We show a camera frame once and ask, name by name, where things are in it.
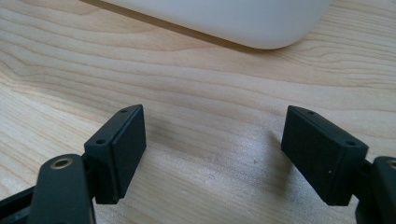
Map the white plastic container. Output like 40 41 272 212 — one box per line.
101 0 334 50

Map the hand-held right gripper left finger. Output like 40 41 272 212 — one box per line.
83 104 148 205

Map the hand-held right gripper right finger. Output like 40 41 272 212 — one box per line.
280 105 370 207

